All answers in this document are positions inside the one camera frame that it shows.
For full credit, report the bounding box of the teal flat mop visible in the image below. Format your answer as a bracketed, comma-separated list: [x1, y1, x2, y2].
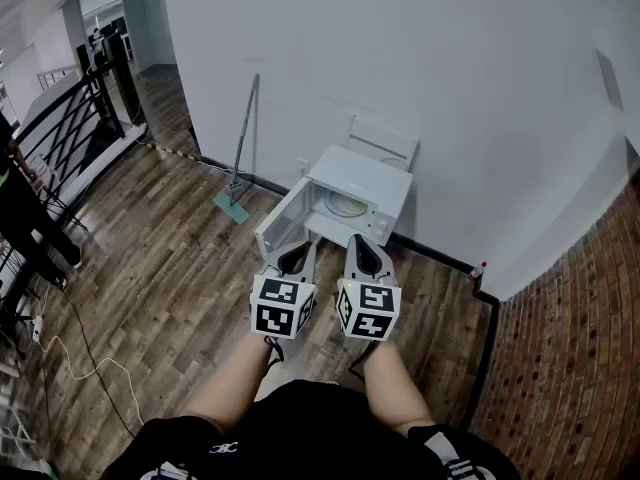
[213, 73, 262, 226]

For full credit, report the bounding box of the person's right forearm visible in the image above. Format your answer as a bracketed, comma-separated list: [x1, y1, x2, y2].
[362, 340, 436, 438]

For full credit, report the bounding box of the black metal railing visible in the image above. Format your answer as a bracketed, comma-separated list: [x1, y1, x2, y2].
[9, 60, 127, 222]

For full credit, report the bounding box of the black floor cable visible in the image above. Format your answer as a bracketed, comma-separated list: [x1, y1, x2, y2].
[58, 286, 137, 439]

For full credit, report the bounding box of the white chair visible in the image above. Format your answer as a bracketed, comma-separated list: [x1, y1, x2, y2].
[346, 114, 421, 173]

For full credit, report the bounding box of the person's left forearm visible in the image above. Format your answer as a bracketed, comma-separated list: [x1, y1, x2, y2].
[182, 335, 275, 432]

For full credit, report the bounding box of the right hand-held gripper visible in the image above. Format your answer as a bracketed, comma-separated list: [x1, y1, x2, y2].
[335, 233, 403, 341]

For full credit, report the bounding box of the black wrist strap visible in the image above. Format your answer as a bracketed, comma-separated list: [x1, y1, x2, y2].
[347, 340, 382, 382]
[263, 335, 286, 370]

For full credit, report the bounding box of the white plate in microwave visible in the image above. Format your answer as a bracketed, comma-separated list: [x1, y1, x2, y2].
[322, 187, 375, 219]

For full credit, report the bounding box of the yellow black cable cover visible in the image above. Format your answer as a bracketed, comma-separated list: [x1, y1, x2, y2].
[143, 140, 202, 163]

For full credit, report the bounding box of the person's black shirt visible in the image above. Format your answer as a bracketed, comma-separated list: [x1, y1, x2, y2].
[99, 379, 522, 480]

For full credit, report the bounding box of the white microwave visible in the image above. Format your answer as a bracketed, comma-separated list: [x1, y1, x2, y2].
[254, 144, 414, 261]

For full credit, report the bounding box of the black square pillar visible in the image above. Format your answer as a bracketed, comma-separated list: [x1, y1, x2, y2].
[106, 31, 147, 126]

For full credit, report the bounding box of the white stair railing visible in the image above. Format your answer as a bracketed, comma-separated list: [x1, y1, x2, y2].
[36, 65, 82, 92]

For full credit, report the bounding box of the grey wall panel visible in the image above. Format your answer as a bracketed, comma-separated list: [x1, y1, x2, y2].
[594, 49, 626, 113]

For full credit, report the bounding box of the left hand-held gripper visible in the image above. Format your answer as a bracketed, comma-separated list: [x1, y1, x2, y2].
[249, 241, 319, 340]

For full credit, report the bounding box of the white floor cable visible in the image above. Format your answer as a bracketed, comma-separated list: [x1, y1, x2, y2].
[37, 335, 145, 428]

